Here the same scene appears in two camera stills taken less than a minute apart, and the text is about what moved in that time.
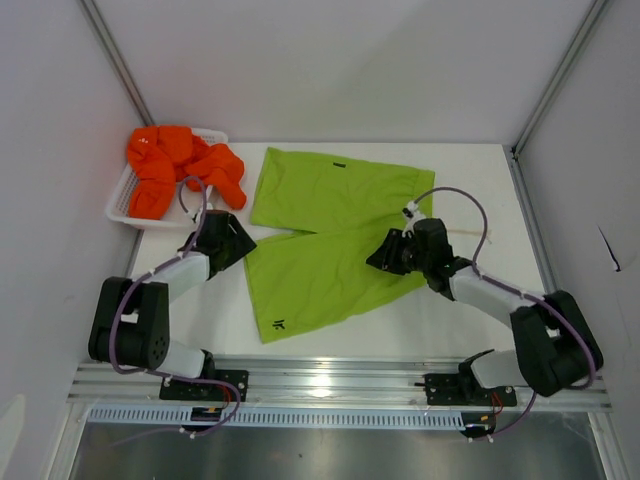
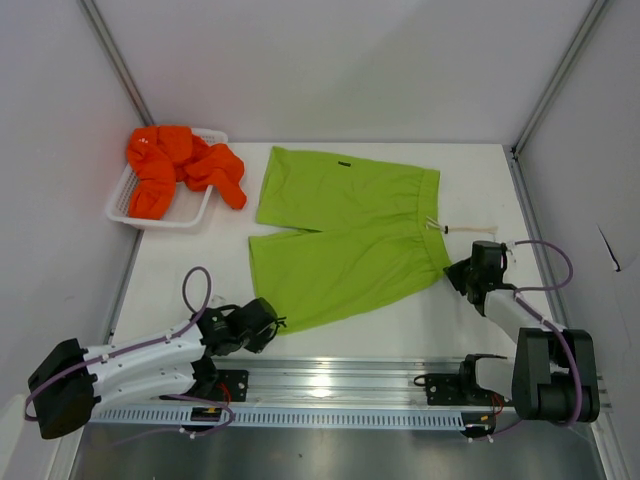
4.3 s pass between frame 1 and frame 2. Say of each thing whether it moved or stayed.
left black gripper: moved
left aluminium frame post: stayed
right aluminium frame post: stayed
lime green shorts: stayed
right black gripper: moved
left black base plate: stayed
